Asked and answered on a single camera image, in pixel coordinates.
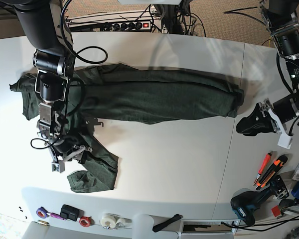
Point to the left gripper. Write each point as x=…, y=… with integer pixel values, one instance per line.
x=286, y=109

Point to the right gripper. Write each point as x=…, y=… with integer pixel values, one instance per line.
x=69, y=148

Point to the dark green t-shirt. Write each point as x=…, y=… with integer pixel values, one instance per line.
x=121, y=92

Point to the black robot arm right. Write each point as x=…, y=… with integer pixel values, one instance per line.
x=43, y=25

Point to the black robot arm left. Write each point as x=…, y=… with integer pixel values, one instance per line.
x=281, y=20

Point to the orange black utility knife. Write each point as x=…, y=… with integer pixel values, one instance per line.
x=272, y=170

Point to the purple tape roll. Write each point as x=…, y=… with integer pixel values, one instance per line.
x=42, y=213

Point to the red tape roll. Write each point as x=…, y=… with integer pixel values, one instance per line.
x=85, y=221

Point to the brass cartridge piece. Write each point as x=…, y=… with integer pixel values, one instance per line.
x=43, y=222

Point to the teal black power drill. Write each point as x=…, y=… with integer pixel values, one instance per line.
x=244, y=204

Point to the white tape roll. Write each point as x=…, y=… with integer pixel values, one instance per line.
x=108, y=220

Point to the red square tag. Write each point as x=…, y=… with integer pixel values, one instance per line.
x=276, y=211

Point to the clear tape roll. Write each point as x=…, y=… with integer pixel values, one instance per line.
x=123, y=223

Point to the white tray with black items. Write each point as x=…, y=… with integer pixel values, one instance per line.
x=208, y=226

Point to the black power strip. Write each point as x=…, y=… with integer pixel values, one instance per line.
x=127, y=26

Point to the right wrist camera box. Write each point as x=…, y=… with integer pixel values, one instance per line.
x=58, y=166

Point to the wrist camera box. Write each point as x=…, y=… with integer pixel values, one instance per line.
x=58, y=166
x=285, y=141

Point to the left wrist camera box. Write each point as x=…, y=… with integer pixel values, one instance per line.
x=285, y=141

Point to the black action camera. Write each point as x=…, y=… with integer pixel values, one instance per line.
x=69, y=213

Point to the black strap handle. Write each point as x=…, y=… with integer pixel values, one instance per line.
x=161, y=226

